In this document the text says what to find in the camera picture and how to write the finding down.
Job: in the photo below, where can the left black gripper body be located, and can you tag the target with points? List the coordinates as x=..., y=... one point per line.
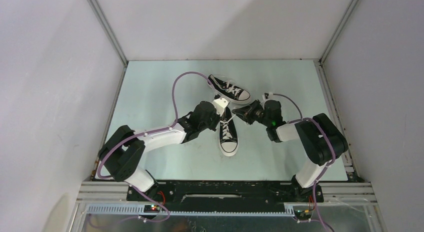
x=211, y=123

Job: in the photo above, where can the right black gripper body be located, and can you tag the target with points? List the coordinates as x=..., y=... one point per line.
x=260, y=117

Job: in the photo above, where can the black canvas sneaker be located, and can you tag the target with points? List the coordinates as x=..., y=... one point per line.
x=227, y=89
x=228, y=137

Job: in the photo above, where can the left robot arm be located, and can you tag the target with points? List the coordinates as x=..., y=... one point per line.
x=120, y=156

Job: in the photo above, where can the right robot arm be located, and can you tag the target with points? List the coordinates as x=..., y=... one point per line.
x=322, y=142

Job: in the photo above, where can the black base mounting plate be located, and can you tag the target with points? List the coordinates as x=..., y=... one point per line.
x=232, y=196

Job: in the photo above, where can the right controller board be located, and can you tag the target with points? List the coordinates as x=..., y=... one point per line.
x=305, y=215

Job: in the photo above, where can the controller board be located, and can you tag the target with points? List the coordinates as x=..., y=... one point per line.
x=150, y=209
x=305, y=215

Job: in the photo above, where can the left controller board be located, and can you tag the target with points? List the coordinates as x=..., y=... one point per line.
x=150, y=209

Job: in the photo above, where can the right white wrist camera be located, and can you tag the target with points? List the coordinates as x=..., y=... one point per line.
x=267, y=96

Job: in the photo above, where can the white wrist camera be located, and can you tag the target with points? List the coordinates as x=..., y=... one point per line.
x=267, y=96
x=220, y=105

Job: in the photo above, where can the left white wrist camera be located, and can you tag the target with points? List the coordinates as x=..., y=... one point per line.
x=220, y=105

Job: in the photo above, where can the aluminium frame rail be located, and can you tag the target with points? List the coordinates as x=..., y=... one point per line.
x=348, y=194

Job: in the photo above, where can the grey slotted cable duct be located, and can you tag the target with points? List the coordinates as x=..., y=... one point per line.
x=137, y=210

